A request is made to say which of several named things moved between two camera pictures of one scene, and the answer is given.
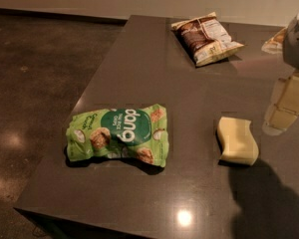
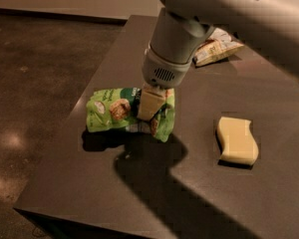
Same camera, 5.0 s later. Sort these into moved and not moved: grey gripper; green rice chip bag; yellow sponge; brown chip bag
Moved: grey gripper; green rice chip bag
Not moved: yellow sponge; brown chip bag
